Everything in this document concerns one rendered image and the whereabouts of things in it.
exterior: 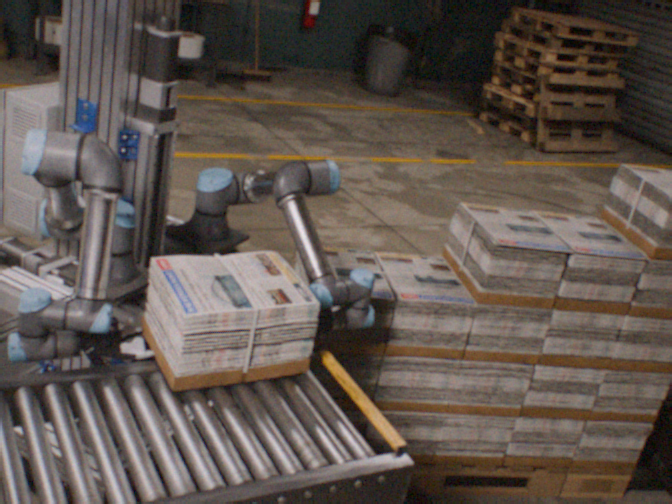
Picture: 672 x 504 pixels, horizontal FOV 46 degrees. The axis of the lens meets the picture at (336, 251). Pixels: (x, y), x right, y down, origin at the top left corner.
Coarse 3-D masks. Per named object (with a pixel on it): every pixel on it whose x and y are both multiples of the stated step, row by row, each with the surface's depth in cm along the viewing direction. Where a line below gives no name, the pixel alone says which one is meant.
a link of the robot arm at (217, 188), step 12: (216, 168) 280; (204, 180) 272; (216, 180) 271; (228, 180) 274; (204, 192) 273; (216, 192) 273; (228, 192) 275; (204, 204) 275; (216, 204) 275; (228, 204) 279
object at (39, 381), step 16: (96, 368) 200; (112, 368) 201; (128, 368) 203; (144, 368) 204; (160, 368) 205; (0, 384) 187; (16, 384) 188; (32, 384) 189; (64, 384) 193; (96, 384) 197; (128, 400) 204; (208, 400) 216; (16, 416) 191; (48, 416) 195
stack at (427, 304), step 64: (384, 256) 293; (384, 320) 265; (448, 320) 271; (512, 320) 276; (576, 320) 281; (384, 384) 276; (448, 384) 282; (512, 384) 287; (576, 384) 294; (384, 448) 289; (448, 448) 295; (512, 448) 301
